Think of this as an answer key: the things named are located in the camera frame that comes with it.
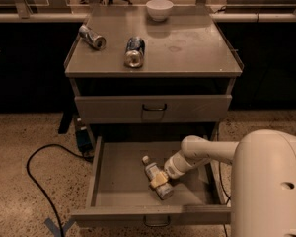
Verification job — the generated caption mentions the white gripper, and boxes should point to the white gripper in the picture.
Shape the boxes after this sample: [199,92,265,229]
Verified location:
[150,150,200,189]

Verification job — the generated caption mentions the black cable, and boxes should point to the black cable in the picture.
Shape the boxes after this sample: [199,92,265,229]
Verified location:
[26,143,95,237]
[217,160,232,237]

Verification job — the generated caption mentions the blue soda can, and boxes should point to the blue soda can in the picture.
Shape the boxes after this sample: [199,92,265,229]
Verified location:
[124,37,145,68]

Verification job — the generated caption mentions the black cable on left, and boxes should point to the black cable on left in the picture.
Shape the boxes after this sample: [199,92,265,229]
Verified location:
[26,143,95,237]

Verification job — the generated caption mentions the silver can on left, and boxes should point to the silver can on left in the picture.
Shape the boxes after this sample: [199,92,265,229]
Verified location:
[79,25,107,50]

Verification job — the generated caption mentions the white bowl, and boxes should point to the white bowl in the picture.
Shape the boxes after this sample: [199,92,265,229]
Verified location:
[146,0,174,22]

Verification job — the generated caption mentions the closed grey upper drawer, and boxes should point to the closed grey upper drawer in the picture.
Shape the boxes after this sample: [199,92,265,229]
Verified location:
[75,95,232,124]

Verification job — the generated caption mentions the blue power box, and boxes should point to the blue power box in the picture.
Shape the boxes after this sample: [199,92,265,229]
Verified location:
[75,127,93,153]

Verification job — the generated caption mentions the clear plastic water bottle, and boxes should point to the clear plastic water bottle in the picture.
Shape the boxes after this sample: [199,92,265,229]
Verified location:
[142,156,174,200]

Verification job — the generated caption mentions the blue tape cross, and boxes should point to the blue tape cross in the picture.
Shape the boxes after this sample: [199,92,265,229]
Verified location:
[44,218,74,237]

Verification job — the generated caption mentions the grey drawer cabinet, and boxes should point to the grey drawer cabinet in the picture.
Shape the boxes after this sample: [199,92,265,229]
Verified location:
[63,4,245,229]

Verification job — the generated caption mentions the black cable on right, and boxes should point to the black cable on right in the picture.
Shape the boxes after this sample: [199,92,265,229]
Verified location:
[217,160,232,237]

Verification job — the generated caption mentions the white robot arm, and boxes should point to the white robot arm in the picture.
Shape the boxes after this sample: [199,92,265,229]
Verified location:
[149,129,296,237]

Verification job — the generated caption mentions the open grey middle drawer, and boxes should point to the open grey middle drawer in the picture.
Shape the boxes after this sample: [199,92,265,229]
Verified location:
[71,138,231,228]

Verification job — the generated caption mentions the white counter rail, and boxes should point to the white counter rail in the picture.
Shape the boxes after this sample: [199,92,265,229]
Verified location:
[0,13,296,23]

